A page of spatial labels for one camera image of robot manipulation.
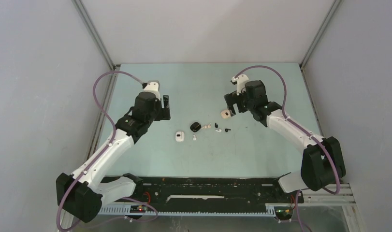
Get white slotted cable duct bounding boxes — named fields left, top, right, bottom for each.
left=98, top=204, right=276, bottom=217

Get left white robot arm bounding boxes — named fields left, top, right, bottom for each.
left=56, top=91, right=171, bottom=223

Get beige earbud charging case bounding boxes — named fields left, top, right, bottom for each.
left=220, top=109, right=232, bottom=119

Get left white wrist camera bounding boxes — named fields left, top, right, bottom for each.
left=143, top=81, right=161, bottom=101

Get black earbud charging case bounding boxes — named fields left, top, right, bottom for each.
left=190, top=122, right=202, bottom=132

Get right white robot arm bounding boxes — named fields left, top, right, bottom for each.
left=224, top=75, right=346, bottom=202

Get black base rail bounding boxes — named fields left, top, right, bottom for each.
left=100, top=176, right=305, bottom=215

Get white earbud charging case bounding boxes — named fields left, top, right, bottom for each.
left=175, top=131, right=185, bottom=142

